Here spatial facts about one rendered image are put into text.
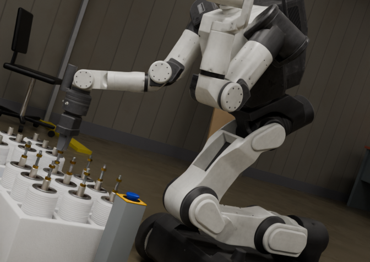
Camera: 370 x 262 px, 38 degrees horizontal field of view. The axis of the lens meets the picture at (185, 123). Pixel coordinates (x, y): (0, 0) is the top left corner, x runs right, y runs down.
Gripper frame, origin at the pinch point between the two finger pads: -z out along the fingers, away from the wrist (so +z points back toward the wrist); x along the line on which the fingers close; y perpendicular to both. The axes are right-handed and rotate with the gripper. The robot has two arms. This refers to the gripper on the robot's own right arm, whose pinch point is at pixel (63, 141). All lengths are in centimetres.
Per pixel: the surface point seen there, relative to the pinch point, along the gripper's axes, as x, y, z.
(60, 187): -13.4, -8.4, -12.2
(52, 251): -27.3, -16.7, -27.4
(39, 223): -31.9, -11.9, -19.4
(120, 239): -27.9, -34.9, -16.5
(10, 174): -12.9, 9.1, -13.9
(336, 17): 494, -108, 181
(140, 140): 356, 47, -28
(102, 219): -13.8, -24.8, -16.7
